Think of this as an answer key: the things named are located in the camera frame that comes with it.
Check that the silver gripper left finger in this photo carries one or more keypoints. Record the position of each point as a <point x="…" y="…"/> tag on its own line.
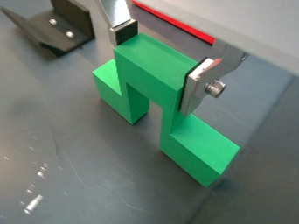
<point x="121" y="26"/>

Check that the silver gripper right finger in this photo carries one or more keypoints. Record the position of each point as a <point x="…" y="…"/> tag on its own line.
<point x="201" y="81"/>

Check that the green bridge-shaped block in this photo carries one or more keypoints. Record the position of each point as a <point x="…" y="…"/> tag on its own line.
<point x="144" y="74"/>

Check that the red base board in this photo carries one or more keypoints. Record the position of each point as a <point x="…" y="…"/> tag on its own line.
<point x="204" y="37"/>

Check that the black bracket holder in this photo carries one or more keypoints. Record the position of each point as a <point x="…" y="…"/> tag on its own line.
<point x="60" y="29"/>

